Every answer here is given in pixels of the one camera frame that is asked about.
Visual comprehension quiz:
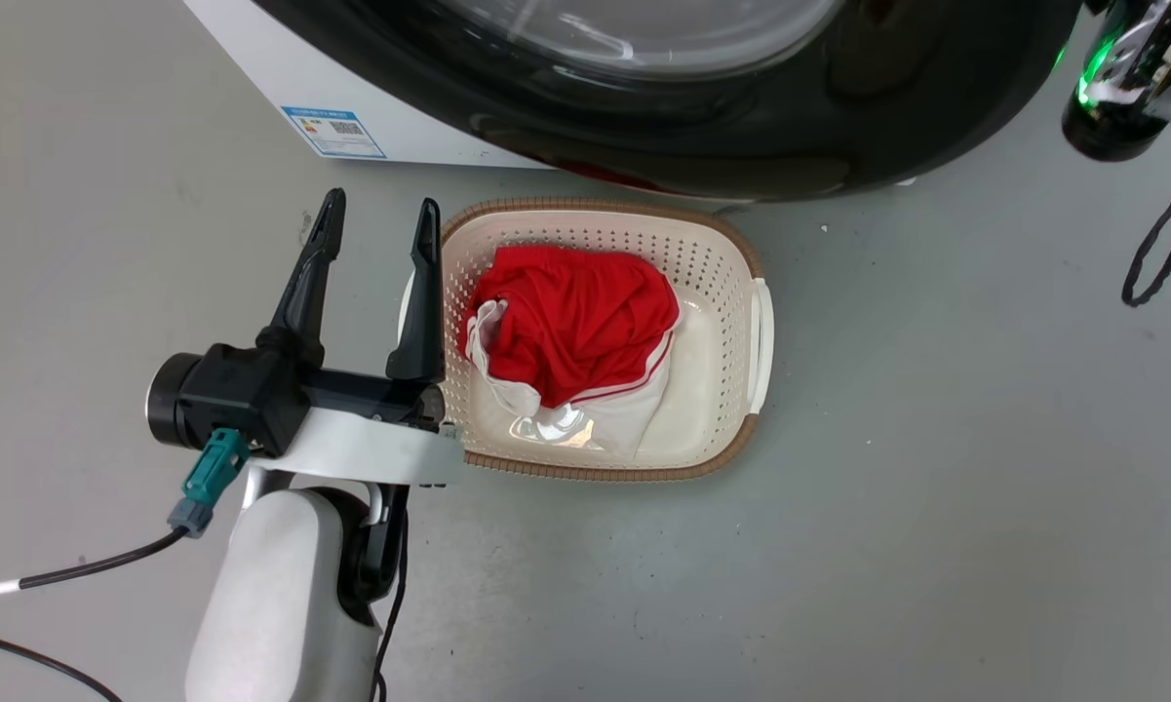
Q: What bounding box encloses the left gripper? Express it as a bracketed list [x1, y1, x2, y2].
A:
[252, 188, 465, 487]

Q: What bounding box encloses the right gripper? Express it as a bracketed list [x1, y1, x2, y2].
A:
[1075, 0, 1171, 110]

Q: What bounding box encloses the black round washing machine door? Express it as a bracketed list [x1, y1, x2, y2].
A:
[254, 0, 1083, 203]

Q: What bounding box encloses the white washing machine body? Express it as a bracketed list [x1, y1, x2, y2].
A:
[183, 0, 557, 169]

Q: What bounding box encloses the blue white energy label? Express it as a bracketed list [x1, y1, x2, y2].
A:
[281, 105, 387, 160]

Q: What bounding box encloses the red and white garment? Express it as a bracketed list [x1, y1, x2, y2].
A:
[458, 244, 683, 464]

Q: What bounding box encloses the cream perforated laundry basket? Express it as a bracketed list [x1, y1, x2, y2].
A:
[397, 198, 774, 483]

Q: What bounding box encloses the looped black cable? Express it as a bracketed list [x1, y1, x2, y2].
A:
[1121, 136, 1171, 308]

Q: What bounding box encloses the black cable teal connector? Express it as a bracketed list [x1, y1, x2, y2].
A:
[0, 427, 252, 601]

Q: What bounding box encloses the thin black cable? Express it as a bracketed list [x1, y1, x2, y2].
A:
[0, 627, 123, 702]
[371, 487, 411, 702]

